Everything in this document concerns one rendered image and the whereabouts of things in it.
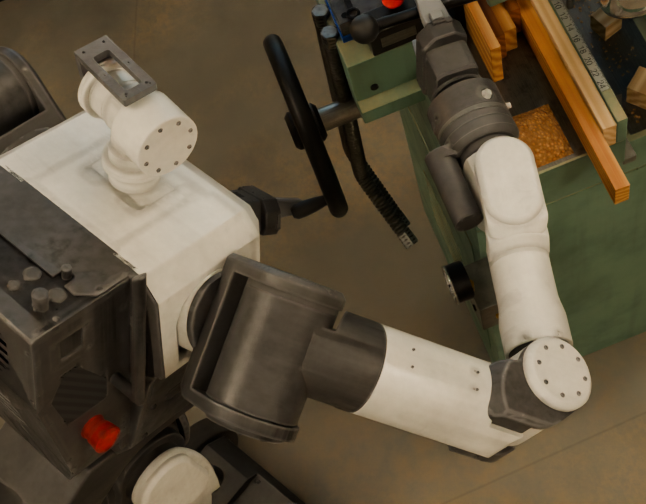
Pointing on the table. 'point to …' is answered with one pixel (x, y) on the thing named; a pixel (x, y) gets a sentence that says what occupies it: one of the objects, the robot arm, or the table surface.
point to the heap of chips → (542, 135)
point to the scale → (581, 45)
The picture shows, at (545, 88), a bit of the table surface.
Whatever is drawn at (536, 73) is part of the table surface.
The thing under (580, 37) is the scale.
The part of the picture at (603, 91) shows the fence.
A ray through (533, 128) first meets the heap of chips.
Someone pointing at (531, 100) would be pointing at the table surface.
